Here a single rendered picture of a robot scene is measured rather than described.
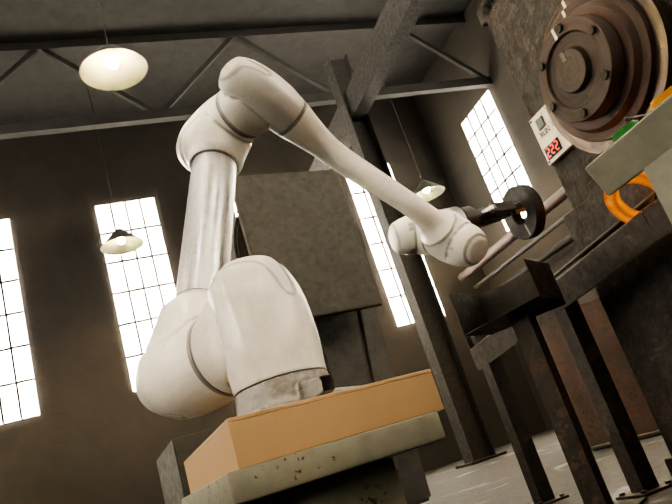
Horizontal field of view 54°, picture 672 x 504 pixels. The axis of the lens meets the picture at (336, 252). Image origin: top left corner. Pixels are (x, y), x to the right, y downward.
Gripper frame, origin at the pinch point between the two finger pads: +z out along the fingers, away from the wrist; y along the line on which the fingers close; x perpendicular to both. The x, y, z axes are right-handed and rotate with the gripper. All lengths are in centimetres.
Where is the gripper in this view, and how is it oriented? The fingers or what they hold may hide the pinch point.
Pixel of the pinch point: (520, 207)
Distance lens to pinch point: 193.1
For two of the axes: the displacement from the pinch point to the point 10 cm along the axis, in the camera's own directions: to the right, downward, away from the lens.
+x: -3.5, -8.9, 3.0
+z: 9.0, -2.3, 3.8
